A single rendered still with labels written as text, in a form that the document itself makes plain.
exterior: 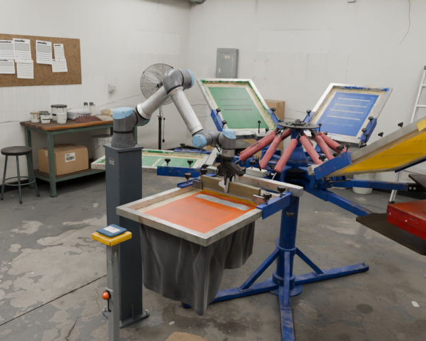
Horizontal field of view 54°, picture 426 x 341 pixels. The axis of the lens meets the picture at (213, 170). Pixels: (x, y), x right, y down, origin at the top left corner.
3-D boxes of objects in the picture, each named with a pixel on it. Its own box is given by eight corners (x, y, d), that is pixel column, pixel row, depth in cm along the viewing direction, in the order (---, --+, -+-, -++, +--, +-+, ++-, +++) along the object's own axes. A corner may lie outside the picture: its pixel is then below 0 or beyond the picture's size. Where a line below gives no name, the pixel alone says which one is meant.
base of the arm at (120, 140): (106, 144, 262) (105, 128, 260) (127, 142, 272) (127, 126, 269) (118, 149, 251) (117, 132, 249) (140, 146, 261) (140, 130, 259)
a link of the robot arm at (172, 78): (164, 64, 228) (207, 143, 224) (176, 64, 237) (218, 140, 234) (151, 76, 234) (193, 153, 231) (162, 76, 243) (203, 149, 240)
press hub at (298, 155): (294, 306, 311) (312, 124, 276) (249, 287, 333) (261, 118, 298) (315, 285, 341) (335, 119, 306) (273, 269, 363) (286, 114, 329)
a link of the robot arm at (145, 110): (119, 115, 266) (176, 64, 237) (134, 113, 279) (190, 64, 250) (128, 131, 265) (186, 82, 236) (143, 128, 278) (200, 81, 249)
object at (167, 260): (202, 318, 205) (205, 237, 194) (137, 287, 230) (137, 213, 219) (205, 315, 207) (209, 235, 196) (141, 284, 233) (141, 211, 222)
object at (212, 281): (205, 315, 206) (208, 235, 195) (199, 312, 208) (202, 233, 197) (253, 279, 242) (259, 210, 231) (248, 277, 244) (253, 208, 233)
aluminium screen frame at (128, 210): (205, 246, 183) (205, 239, 182) (115, 214, 216) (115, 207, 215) (288, 202, 244) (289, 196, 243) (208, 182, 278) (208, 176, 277)
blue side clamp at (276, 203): (263, 219, 220) (264, 207, 219) (255, 217, 223) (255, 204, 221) (289, 205, 244) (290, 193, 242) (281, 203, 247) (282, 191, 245)
